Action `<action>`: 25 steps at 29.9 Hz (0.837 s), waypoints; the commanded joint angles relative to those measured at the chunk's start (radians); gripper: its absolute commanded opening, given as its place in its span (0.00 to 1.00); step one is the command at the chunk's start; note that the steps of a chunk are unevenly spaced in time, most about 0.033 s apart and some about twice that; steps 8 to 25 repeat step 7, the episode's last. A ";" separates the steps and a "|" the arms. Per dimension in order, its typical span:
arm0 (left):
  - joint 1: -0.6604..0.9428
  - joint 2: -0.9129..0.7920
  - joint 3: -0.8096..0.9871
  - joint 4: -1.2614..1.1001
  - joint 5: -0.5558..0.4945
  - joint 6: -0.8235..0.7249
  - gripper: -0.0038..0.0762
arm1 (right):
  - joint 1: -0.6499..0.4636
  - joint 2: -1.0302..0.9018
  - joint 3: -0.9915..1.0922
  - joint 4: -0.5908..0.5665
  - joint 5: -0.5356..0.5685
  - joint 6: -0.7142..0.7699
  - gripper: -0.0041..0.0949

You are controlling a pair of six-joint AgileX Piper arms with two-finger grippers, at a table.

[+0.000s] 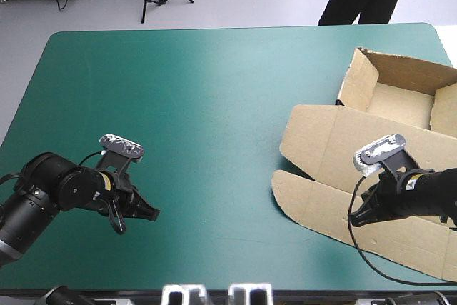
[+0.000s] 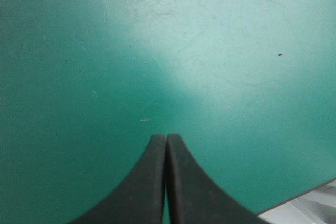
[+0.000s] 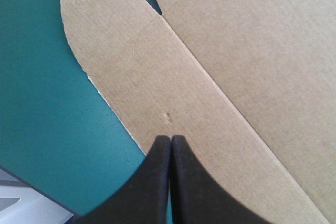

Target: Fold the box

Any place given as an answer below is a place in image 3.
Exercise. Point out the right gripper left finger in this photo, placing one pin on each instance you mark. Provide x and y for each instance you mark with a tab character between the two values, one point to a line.
147	190

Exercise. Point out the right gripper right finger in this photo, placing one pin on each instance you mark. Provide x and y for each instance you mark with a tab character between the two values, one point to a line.
199	195

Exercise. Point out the brown cardboard box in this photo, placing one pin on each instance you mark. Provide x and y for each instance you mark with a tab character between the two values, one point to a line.
210	64

